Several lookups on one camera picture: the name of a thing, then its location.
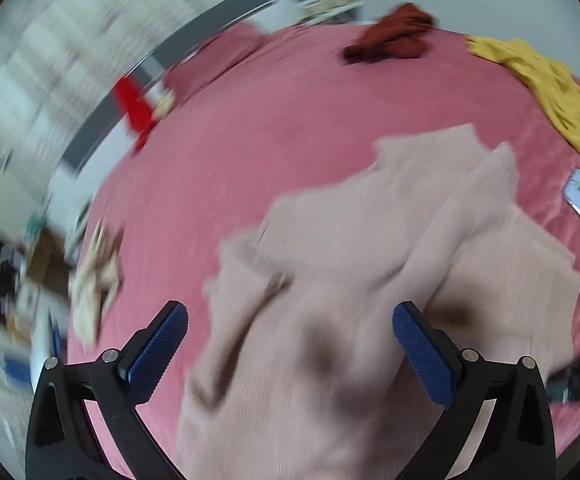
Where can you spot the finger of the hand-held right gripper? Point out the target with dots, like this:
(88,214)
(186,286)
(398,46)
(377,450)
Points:
(579,380)

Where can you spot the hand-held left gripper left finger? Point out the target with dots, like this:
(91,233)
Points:
(157,355)

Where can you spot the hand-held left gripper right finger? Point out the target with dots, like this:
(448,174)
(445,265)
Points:
(422,355)

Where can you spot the pale pink knit sweater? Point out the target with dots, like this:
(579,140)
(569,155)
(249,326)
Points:
(349,270)

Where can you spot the cream garment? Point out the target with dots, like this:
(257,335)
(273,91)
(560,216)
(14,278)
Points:
(90,285)

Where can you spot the brown cardboard box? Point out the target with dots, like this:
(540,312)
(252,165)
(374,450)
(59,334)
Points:
(45,260)

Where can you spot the grey and white headboard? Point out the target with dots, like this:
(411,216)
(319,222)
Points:
(95,135)

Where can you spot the small beige plush toy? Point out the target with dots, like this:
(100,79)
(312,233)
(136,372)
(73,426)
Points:
(164,106)

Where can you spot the bright red cloth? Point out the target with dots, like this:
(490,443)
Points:
(135,105)

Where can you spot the pink bed blanket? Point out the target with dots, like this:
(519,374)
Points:
(270,125)

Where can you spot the pink pillow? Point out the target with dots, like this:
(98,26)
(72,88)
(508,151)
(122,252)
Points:
(210,60)

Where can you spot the yellow garment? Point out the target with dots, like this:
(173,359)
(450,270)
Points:
(544,75)

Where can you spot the rust red garment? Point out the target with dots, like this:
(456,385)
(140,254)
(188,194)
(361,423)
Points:
(394,35)

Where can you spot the white patterned curtain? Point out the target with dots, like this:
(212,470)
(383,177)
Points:
(70,35)

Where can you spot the white cluttered nightstand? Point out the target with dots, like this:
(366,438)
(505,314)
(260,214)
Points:
(320,0)

